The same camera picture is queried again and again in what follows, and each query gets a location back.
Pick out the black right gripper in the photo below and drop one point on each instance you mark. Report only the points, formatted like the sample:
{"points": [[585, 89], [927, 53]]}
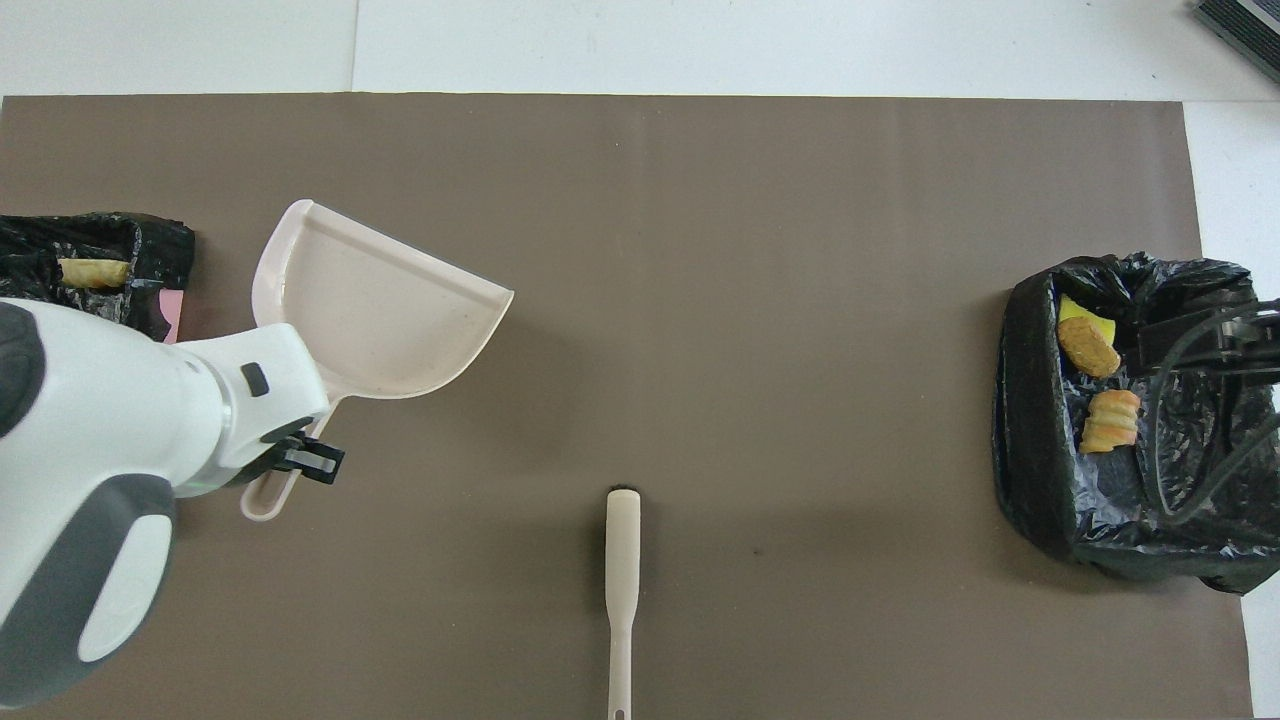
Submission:
{"points": [[1255, 345]]}

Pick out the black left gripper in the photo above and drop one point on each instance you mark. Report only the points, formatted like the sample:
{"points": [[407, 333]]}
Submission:
{"points": [[275, 450]]}

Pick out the round brown sponge chunk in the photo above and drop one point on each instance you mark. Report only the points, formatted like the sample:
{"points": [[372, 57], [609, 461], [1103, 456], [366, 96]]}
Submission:
{"points": [[1088, 348]]}

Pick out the small yellow sponge piece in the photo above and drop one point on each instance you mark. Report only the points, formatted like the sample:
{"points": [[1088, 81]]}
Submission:
{"points": [[1080, 312]]}

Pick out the orange striped sponge piece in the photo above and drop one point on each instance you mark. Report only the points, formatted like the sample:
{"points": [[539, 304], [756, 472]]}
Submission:
{"points": [[1110, 420]]}

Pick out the beige plastic dustpan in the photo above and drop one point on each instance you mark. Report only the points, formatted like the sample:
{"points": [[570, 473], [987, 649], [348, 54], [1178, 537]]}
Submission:
{"points": [[390, 320]]}

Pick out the pale beige sponge chunk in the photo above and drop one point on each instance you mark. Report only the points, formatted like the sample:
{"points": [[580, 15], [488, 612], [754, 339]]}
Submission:
{"points": [[95, 273]]}

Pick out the beige brush black bristles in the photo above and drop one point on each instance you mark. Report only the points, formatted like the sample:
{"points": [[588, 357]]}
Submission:
{"points": [[622, 540]]}

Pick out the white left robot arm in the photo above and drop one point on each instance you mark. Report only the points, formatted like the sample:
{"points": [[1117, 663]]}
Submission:
{"points": [[90, 440]]}

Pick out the bin lined with black bag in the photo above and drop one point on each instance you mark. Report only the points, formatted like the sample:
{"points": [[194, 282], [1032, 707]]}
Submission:
{"points": [[1040, 480]]}

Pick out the pink bin with black bag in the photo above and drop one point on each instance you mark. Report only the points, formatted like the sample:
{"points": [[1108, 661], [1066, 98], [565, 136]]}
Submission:
{"points": [[160, 250]]}

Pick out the dark grey ribbed device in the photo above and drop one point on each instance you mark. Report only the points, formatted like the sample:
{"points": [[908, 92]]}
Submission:
{"points": [[1250, 25]]}

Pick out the brown table mat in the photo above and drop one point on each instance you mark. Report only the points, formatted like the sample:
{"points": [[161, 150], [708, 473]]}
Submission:
{"points": [[700, 300]]}

